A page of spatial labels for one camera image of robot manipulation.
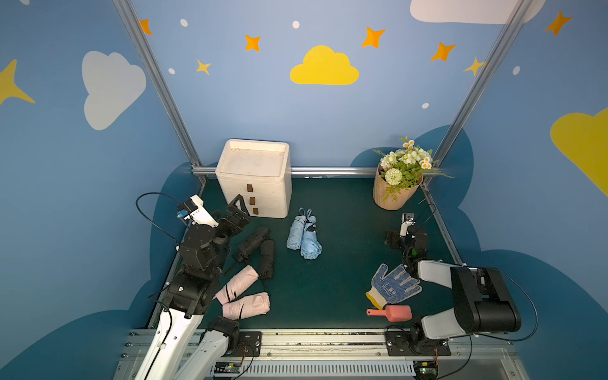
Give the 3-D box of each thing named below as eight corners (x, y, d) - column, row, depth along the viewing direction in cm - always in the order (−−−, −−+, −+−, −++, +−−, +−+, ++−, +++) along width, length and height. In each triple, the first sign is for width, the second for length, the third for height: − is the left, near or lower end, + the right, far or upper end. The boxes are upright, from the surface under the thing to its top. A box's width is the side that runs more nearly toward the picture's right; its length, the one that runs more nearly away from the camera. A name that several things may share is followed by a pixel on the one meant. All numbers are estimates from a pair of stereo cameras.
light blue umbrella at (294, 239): (286, 248, 97) (286, 244, 94) (295, 211, 109) (295, 206, 106) (300, 250, 97) (300, 246, 94) (307, 213, 109) (307, 208, 106)
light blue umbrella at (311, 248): (300, 259, 95) (300, 253, 90) (301, 215, 109) (301, 208, 104) (321, 259, 95) (322, 253, 90) (319, 215, 109) (320, 208, 104)
